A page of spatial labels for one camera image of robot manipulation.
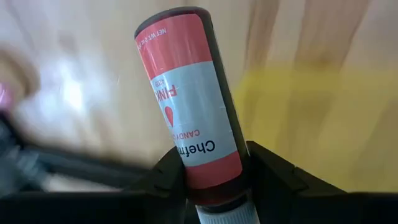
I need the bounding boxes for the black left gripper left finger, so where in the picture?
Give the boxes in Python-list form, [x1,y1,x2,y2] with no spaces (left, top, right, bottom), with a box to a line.
[0,146,188,224]

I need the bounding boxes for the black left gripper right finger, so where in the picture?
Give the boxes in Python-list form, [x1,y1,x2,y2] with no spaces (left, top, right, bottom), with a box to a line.
[247,140,398,224]

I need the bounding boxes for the red label candy color bottle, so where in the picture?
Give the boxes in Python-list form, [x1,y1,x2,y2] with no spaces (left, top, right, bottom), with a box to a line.
[134,6,261,224]

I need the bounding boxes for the yellow translucent plastic bin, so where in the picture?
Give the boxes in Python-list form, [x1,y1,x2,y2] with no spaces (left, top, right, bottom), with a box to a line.
[233,62,398,192]

